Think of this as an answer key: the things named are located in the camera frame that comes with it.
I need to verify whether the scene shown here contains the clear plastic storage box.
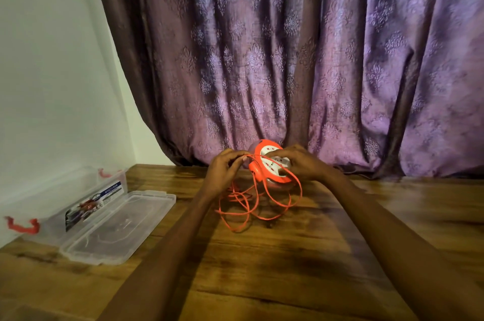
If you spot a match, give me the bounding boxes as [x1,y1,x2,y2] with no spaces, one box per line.
[0,166,128,247]

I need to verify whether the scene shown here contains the orange power cord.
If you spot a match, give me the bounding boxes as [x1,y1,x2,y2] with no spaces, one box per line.
[216,154,303,233]

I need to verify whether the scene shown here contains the person's left forearm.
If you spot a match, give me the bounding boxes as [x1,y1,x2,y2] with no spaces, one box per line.
[96,185,227,321]

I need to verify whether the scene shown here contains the purple patterned curtain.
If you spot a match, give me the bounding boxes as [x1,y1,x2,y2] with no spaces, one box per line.
[89,0,484,178]

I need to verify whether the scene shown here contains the person's left hand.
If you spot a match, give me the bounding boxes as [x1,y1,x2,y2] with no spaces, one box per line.
[203,148,251,197]

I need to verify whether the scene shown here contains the orange extension cord reel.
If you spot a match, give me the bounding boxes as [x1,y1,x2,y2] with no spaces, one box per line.
[248,139,296,190]

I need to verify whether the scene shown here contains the person's right forearm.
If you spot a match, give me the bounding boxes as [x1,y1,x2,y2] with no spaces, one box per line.
[319,168,484,321]

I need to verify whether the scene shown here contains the clear plastic box lid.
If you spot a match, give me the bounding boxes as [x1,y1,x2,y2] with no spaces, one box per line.
[60,190,177,266]

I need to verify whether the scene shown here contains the person's right hand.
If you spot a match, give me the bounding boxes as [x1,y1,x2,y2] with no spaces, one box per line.
[267,144,331,183]

